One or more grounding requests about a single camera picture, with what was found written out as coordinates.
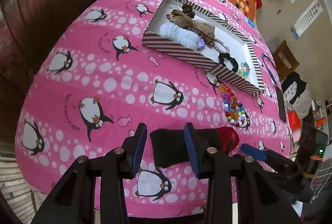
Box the pink penguin print blanket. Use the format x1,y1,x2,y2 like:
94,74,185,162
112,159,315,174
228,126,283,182
14,0,292,218

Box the wall calendar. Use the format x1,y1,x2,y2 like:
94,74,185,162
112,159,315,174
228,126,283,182
290,0,323,39

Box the dark brown hair tie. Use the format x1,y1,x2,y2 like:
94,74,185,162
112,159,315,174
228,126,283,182
182,3,195,18

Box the black scrunchie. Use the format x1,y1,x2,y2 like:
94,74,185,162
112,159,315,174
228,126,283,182
217,52,239,70

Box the white black floral bag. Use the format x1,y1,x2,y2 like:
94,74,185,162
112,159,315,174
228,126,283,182
281,72,313,119

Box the pastel colourful bead bracelet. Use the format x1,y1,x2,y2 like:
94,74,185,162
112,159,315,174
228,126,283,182
237,62,251,78

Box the striped cardboard box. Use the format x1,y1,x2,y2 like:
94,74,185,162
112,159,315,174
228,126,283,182
141,0,266,97

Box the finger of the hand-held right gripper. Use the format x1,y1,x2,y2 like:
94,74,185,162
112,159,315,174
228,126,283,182
240,143,293,172

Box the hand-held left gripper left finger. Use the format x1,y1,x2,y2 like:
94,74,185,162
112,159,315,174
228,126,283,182
31,123,148,224

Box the clear colourful crystal bracelet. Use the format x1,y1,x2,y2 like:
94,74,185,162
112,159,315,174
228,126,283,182
219,84,238,110

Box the brown leopard hair bow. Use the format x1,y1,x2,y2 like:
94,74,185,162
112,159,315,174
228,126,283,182
166,10,216,48

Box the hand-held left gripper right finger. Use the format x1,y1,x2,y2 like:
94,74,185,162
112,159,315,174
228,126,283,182
184,122,303,224

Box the white wire rack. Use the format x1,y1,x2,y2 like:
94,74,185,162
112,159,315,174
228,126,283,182
309,159,332,201

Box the black velvet hair band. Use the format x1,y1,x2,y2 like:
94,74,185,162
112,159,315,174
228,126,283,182
149,128,221,169

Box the grey hair tie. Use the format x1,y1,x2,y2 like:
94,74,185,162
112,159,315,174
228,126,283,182
214,38,231,54

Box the red hair accessory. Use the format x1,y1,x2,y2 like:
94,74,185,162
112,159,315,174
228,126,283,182
217,126,240,155

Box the red plastic bag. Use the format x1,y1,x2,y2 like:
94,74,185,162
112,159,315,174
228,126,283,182
288,110,303,129

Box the wooden chair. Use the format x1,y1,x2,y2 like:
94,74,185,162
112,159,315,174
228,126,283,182
272,40,300,79

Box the white fluffy scrunchie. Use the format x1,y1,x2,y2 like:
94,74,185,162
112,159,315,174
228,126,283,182
158,21,201,50

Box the multicoloured round bead bracelet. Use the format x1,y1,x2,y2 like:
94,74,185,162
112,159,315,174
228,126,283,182
223,101,250,128

